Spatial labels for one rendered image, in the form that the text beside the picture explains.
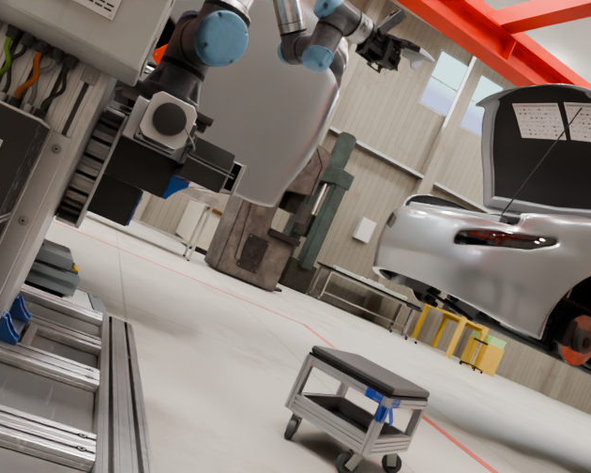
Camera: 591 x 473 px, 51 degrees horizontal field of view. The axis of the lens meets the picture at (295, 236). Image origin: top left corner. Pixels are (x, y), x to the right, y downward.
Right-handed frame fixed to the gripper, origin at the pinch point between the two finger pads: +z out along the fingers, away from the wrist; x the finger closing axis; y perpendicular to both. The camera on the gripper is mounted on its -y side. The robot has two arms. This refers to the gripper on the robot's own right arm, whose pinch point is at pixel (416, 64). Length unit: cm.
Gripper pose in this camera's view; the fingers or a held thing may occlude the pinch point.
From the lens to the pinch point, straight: 184.6
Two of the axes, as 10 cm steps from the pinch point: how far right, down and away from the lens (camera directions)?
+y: -3.4, 9.3, -1.5
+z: 7.7, 3.6, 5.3
